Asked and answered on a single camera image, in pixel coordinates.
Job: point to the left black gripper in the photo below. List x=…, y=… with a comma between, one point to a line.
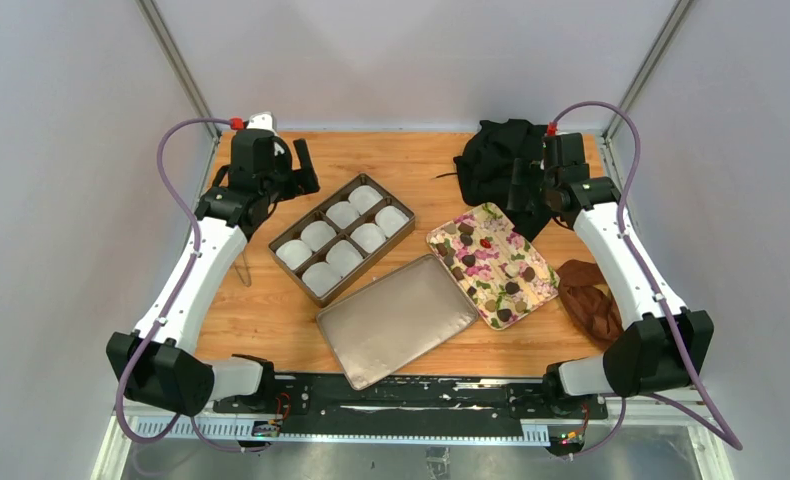
x=304, y=176

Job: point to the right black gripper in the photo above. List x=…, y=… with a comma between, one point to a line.
x=525, y=174

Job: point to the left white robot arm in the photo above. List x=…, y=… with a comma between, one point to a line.
x=155, y=363

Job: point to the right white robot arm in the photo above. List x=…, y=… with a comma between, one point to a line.
x=663, y=343

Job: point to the brown compartment chocolate box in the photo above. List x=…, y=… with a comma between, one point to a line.
x=319, y=213

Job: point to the white chocolate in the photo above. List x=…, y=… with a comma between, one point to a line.
x=511, y=270

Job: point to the black cloth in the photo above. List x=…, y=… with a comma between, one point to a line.
x=484, y=169

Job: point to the white paper cup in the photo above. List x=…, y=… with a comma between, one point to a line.
x=363, y=198
x=342, y=214
x=344, y=258
x=294, y=253
x=320, y=278
x=317, y=234
x=390, y=220
x=369, y=236

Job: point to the floral rectangular tray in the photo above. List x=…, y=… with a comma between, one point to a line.
x=501, y=300

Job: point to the brown cloth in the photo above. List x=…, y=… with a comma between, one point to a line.
x=589, y=302

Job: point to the metallic box lid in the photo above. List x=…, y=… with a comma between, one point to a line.
x=392, y=321

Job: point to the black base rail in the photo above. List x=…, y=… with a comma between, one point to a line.
x=410, y=406

